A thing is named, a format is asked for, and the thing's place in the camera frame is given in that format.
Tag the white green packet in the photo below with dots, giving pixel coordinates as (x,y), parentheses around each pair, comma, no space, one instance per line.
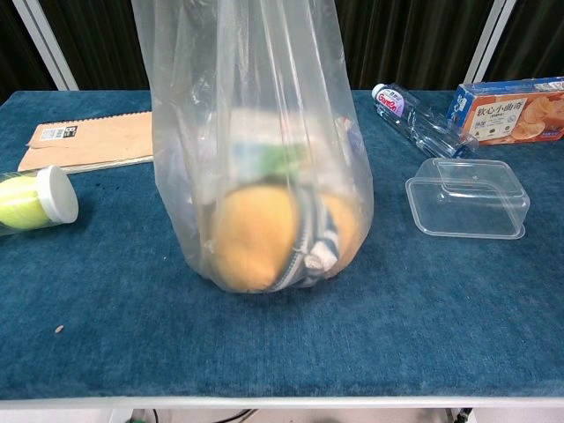
(264,154)

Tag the brown paper envelope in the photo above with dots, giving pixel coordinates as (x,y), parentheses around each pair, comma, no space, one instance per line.
(88,141)

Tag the blue table cloth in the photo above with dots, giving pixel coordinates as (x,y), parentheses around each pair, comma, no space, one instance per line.
(282,343)

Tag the white metal frame post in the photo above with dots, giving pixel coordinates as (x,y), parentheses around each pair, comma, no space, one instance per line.
(487,44)
(48,48)

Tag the black pleated curtain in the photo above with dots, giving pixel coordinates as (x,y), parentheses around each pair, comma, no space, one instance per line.
(396,44)

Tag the clear plastic shopping bag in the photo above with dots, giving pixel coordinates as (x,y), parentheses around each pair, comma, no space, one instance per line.
(198,132)

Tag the clear plastic water bottle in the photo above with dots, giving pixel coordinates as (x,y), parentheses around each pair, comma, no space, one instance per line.
(396,103)

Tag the clear plastic food container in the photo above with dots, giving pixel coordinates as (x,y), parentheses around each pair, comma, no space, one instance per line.
(462,211)

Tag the blue orange cookie box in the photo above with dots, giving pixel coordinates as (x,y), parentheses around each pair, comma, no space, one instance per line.
(506,119)

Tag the tennis ball tube white cap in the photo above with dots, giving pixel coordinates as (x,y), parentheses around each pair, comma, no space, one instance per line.
(53,194)

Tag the orange plush toy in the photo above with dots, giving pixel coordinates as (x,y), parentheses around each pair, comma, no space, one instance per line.
(251,238)

